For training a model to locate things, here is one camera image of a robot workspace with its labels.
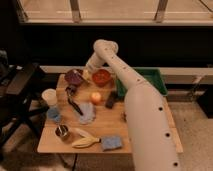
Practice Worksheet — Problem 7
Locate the blue sponge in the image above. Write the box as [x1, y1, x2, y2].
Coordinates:
[101, 135, 123, 151]

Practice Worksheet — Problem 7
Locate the yellow banana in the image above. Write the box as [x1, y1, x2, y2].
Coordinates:
[71, 128, 101, 148]

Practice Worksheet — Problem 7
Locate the green plastic bin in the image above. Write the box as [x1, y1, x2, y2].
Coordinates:
[115, 67, 167, 98]

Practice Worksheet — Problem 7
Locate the light blue cloth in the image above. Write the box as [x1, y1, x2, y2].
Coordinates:
[79, 102, 96, 124]

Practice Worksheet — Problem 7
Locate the bunch of dark grapes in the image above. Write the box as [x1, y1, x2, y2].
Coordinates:
[121, 112, 127, 122]

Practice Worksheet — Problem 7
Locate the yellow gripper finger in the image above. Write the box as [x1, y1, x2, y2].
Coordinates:
[82, 69, 91, 81]

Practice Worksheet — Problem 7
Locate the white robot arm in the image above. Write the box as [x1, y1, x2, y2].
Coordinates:
[86, 39, 181, 171]

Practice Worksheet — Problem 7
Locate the orange apple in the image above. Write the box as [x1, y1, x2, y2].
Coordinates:
[90, 92, 102, 104]

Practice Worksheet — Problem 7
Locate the purple bowl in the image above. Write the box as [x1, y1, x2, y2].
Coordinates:
[64, 69, 83, 86]

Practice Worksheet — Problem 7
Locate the white cup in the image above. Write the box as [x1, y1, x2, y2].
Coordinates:
[42, 89, 57, 106]

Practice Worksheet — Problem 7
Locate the red bowl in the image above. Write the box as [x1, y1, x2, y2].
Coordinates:
[92, 69, 111, 87]

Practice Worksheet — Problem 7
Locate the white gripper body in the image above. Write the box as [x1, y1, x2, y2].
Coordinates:
[86, 53, 104, 73]

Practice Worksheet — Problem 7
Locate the blue cup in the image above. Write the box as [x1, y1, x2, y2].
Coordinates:
[47, 107, 61, 123]

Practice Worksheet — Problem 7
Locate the metal can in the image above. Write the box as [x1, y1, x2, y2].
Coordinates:
[55, 125, 70, 141]

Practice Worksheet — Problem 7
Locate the black rectangular block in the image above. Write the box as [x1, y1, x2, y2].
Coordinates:
[105, 91, 118, 109]

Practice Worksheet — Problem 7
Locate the black dish brush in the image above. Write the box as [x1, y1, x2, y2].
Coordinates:
[65, 87, 84, 116]

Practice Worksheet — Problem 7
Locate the black chair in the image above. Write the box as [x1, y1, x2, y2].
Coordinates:
[0, 63, 48, 148]

